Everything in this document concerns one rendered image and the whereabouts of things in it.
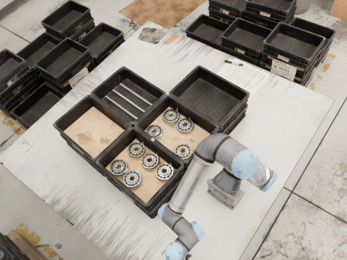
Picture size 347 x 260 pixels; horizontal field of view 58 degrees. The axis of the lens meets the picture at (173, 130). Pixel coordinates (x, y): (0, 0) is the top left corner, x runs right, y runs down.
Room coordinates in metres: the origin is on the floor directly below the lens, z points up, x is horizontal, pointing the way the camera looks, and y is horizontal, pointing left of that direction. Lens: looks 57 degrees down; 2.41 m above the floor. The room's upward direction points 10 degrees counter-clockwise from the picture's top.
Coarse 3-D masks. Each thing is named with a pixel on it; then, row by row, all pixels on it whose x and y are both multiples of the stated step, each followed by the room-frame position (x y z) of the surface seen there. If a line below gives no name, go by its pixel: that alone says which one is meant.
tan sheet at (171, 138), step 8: (160, 120) 1.13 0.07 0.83; (168, 128) 1.06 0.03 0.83; (176, 128) 1.05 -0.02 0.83; (200, 128) 1.01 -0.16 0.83; (168, 136) 1.00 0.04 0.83; (176, 136) 0.99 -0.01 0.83; (184, 136) 0.98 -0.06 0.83; (192, 136) 0.97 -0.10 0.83; (200, 136) 0.96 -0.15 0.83; (168, 144) 0.95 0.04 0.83; (176, 144) 0.94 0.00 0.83; (192, 144) 0.92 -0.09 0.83; (184, 152) 0.88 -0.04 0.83
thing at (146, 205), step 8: (136, 128) 1.03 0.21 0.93; (144, 136) 0.97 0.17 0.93; (104, 152) 0.91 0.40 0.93; (168, 152) 0.84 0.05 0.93; (96, 160) 0.87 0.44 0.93; (176, 160) 0.78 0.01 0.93; (112, 176) 0.76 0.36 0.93; (176, 176) 0.70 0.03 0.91; (120, 184) 0.70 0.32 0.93; (168, 184) 0.66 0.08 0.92; (160, 192) 0.62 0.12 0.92; (152, 200) 0.59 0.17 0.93
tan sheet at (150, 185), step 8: (152, 152) 0.91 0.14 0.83; (128, 160) 0.89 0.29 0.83; (136, 160) 0.88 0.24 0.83; (160, 160) 0.85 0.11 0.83; (136, 168) 0.83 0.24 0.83; (144, 176) 0.77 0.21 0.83; (152, 176) 0.76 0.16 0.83; (144, 184) 0.72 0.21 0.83; (152, 184) 0.72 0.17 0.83; (160, 184) 0.71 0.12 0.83; (136, 192) 0.69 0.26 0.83; (144, 192) 0.68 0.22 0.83; (152, 192) 0.67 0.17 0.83; (144, 200) 0.63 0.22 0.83
